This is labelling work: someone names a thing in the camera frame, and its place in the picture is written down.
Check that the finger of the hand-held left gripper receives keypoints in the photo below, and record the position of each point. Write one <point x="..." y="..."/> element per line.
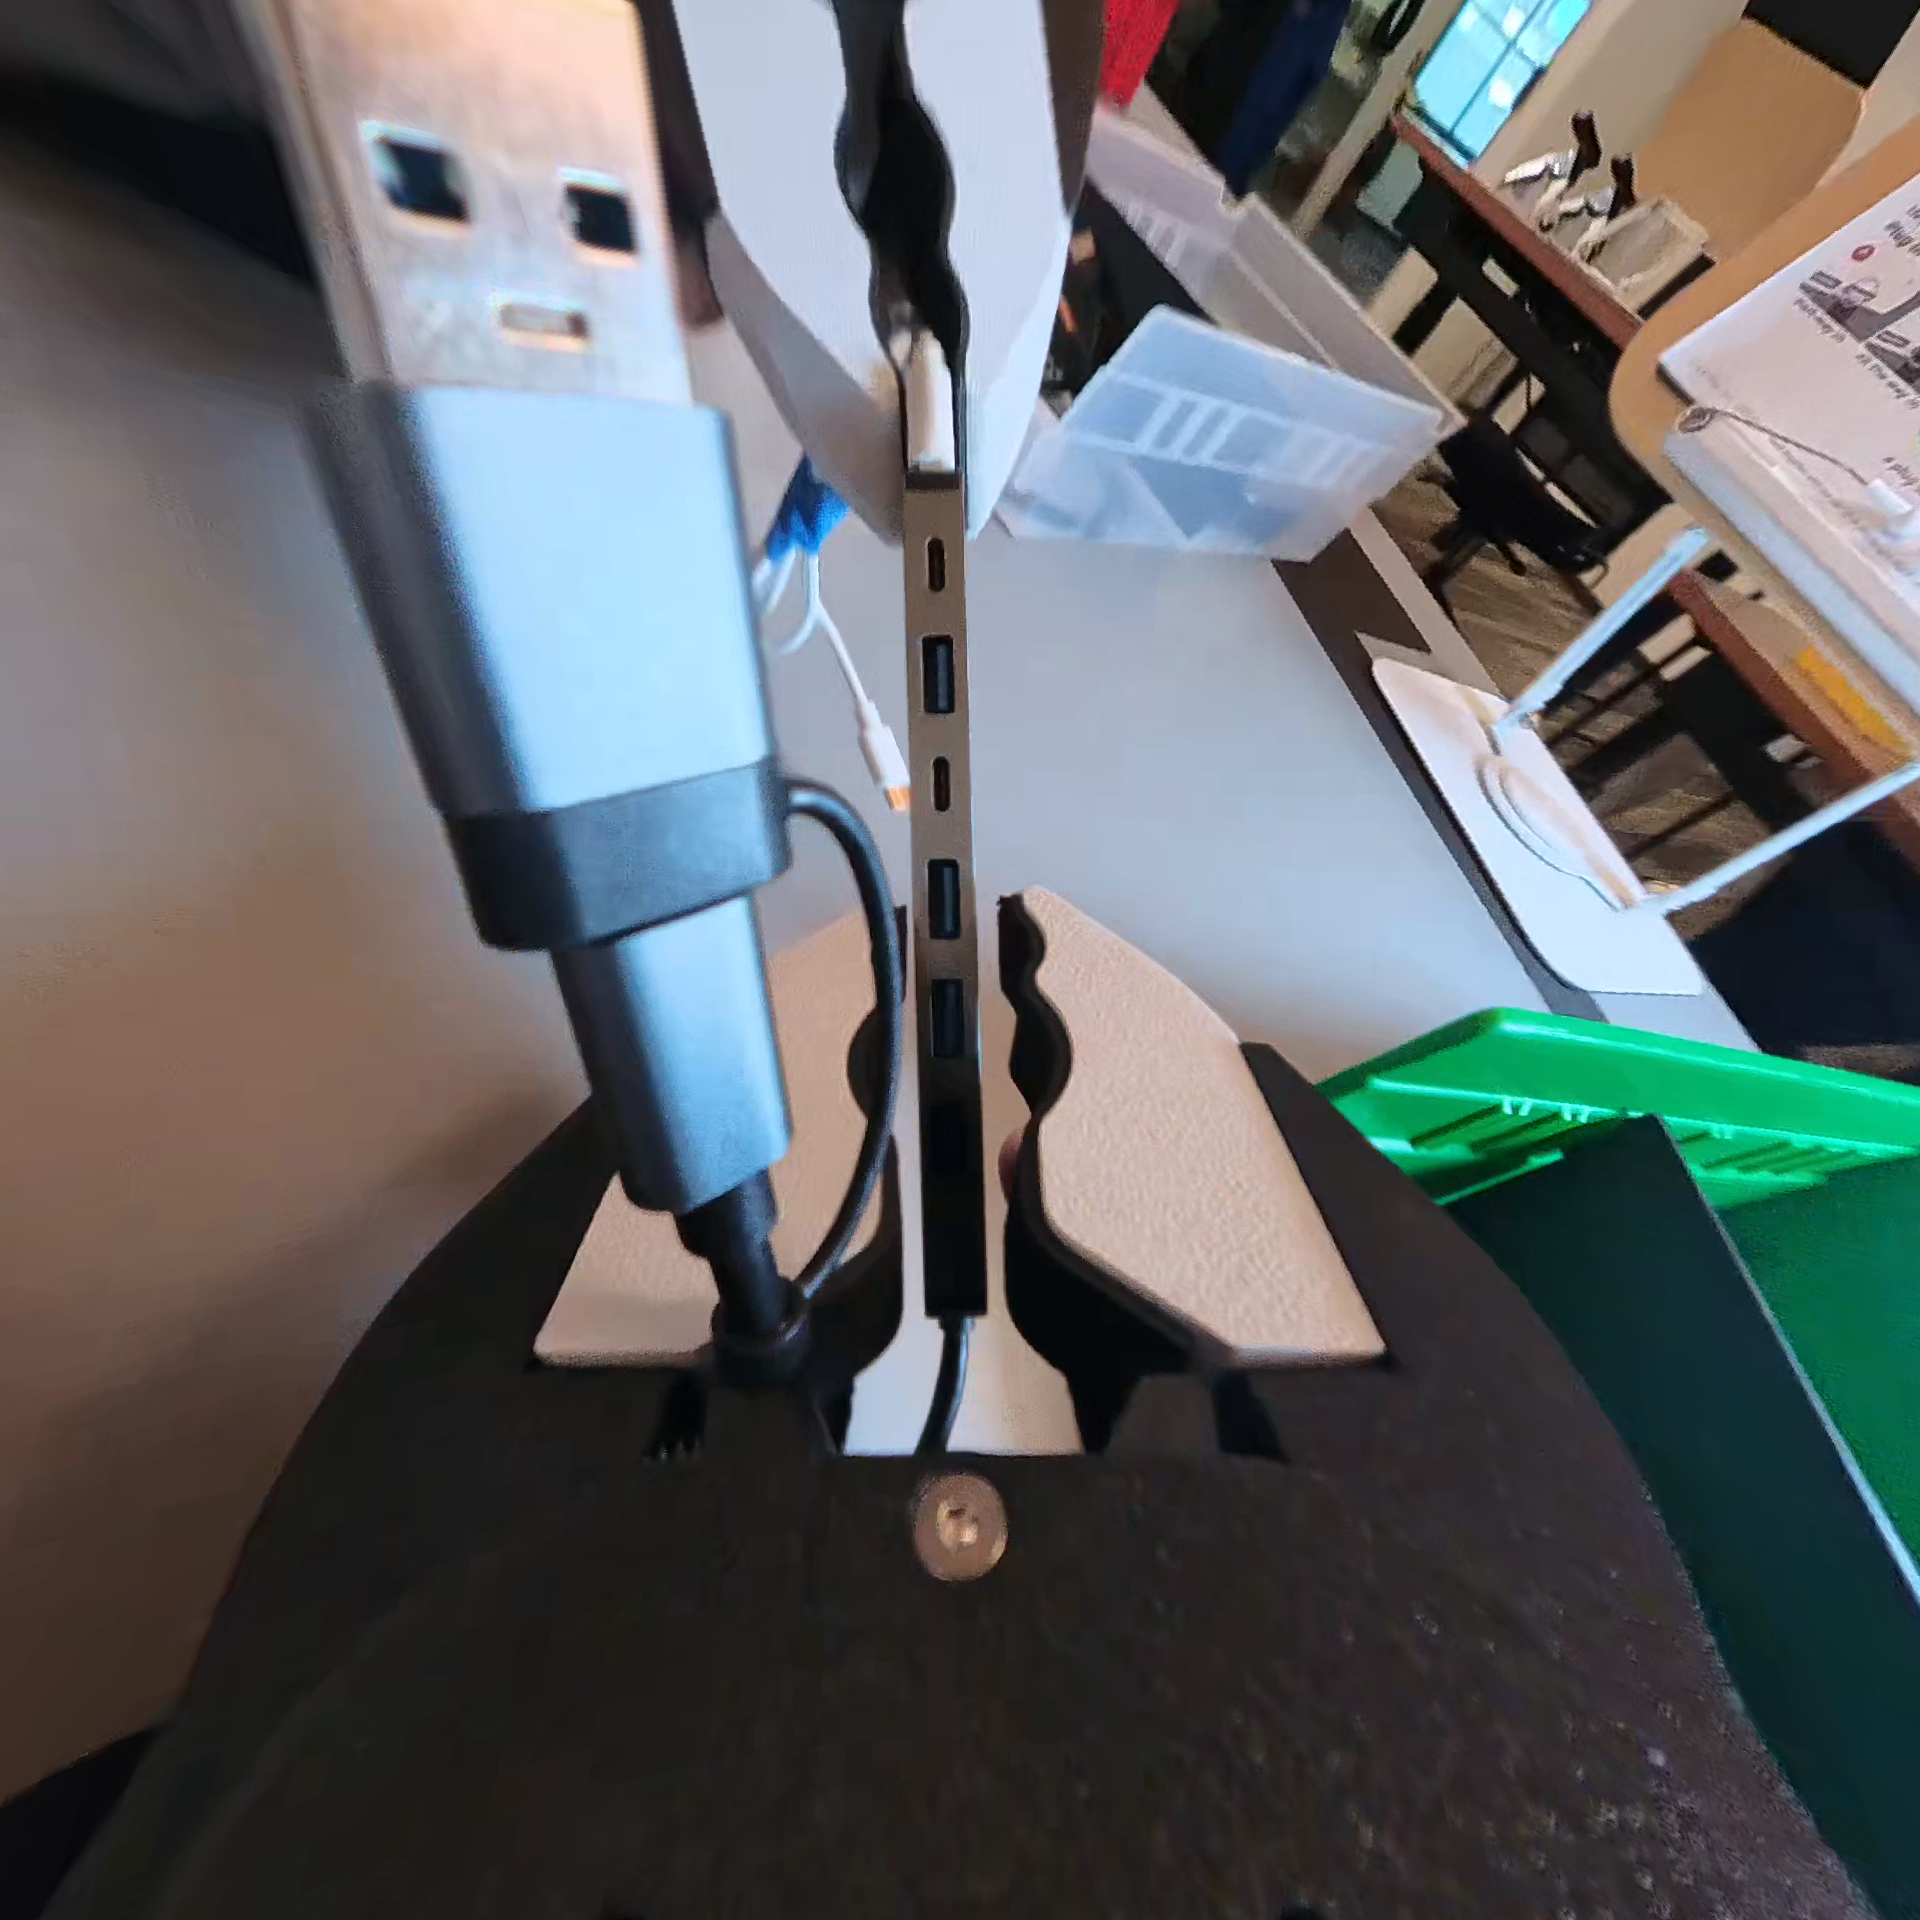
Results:
<point x="780" y="180"/>
<point x="1018" y="180"/>

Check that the white board stand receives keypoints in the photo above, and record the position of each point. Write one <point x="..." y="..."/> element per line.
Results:
<point x="1454" y="749"/>

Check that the printed instruction sheet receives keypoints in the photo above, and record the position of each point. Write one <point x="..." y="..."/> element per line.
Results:
<point x="1799" y="331"/>

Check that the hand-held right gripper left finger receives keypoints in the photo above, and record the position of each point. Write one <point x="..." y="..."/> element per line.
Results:
<point x="597" y="1304"/>

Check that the silver metal tools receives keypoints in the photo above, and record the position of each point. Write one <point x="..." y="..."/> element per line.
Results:
<point x="1573" y="164"/>

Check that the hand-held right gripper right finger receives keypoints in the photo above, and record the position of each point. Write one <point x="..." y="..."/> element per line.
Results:
<point x="1185" y="1200"/>

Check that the black monitor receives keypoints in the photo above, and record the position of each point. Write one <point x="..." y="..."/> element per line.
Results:
<point x="1824" y="39"/>

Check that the silver usb hub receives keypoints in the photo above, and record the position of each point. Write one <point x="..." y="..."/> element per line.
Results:
<point x="568" y="599"/>

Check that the dark blue jacket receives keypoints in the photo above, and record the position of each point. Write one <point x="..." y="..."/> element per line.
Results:
<point x="1284" y="90"/>

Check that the small clear container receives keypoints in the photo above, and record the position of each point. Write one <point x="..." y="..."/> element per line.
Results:
<point x="1650" y="240"/>

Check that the green plastic bin, black divider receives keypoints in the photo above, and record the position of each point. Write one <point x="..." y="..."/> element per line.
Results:
<point x="1650" y="1426"/>

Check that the black office chair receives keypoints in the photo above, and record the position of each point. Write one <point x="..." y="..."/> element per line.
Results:
<point x="1501" y="481"/>

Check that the window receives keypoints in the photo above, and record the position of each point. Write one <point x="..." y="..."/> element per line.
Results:
<point x="1501" y="67"/>

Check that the clear plastic bin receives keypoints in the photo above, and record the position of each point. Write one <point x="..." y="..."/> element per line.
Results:
<point x="1199" y="436"/>

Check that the green plastic bin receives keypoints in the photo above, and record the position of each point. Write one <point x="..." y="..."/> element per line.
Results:
<point x="1501" y="1080"/>
<point x="1650" y="1426"/>

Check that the red ribbed crate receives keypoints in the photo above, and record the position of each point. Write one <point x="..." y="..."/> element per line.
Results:
<point x="1140" y="43"/>

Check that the wooden desk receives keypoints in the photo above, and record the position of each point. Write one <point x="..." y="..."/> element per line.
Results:
<point x="1799" y="707"/>
<point x="1501" y="212"/>

